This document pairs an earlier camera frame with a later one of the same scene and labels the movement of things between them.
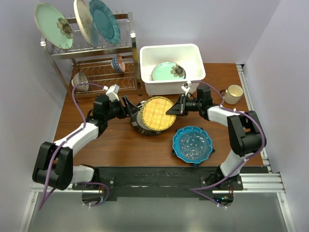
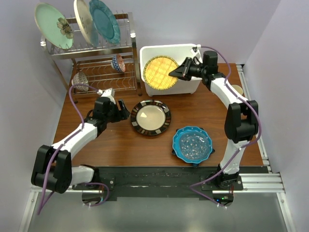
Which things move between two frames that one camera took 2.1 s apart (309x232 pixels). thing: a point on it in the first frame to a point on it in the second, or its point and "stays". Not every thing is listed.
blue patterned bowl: [117, 63] stays
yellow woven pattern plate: [153, 115] to [156, 72]
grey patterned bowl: [79, 78] stays
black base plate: [156, 182] stays
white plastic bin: [163, 68] stays
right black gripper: [179, 108] to [183, 71]
